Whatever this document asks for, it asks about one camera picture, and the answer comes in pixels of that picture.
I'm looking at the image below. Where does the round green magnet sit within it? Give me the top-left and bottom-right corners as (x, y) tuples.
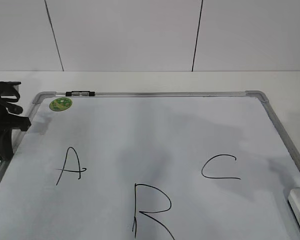
(49, 97), (73, 112)

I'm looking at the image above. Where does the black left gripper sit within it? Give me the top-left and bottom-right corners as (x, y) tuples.
(0, 99), (31, 160)

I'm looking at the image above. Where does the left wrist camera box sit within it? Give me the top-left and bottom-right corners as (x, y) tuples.
(0, 81), (21, 98)

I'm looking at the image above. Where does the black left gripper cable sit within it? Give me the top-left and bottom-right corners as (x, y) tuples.
(0, 82), (24, 116)

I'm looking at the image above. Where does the white board with grey frame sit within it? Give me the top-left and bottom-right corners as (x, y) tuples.
(0, 95), (300, 240)

